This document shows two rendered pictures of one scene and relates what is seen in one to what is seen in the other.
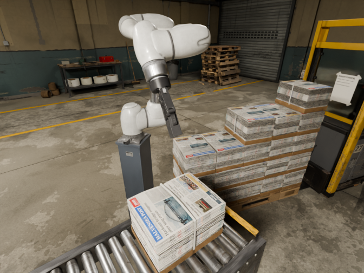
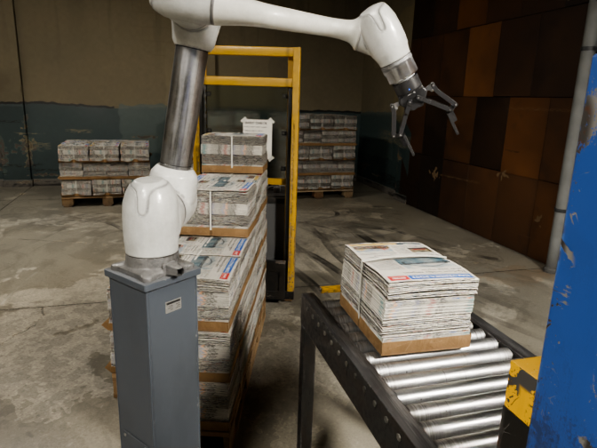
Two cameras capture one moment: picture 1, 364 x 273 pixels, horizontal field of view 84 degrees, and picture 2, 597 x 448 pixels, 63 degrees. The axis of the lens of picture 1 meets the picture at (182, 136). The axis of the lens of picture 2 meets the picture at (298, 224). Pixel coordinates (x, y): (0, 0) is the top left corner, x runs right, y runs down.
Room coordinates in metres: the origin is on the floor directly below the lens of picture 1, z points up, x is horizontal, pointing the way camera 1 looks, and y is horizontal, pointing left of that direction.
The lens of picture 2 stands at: (0.49, 1.53, 1.51)
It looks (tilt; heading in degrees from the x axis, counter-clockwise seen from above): 14 degrees down; 291
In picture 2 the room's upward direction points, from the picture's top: 2 degrees clockwise
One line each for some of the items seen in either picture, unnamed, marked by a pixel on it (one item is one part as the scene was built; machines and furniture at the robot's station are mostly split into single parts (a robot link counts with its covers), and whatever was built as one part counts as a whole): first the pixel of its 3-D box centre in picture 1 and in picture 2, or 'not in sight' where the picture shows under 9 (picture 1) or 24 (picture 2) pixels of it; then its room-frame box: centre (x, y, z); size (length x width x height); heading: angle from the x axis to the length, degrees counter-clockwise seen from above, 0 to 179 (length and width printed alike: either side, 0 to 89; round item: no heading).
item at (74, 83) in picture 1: (92, 74); not in sight; (6.80, 2.91, 0.55); 1.80 x 0.70 x 1.09; 127
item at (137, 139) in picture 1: (132, 135); (156, 260); (1.39, 0.38, 1.03); 0.22 x 0.18 x 0.06; 164
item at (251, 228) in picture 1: (226, 208); (371, 285); (0.87, -0.26, 0.81); 0.43 x 0.03 x 0.02; 37
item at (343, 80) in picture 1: (337, 82); (246, 132); (2.14, -1.63, 1.27); 0.57 x 0.01 x 0.65; 19
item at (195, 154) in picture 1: (230, 171); (213, 312); (1.75, -0.52, 0.42); 1.17 x 0.39 x 0.83; 109
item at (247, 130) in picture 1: (247, 124); (217, 208); (1.79, -0.64, 0.95); 0.38 x 0.29 x 0.23; 18
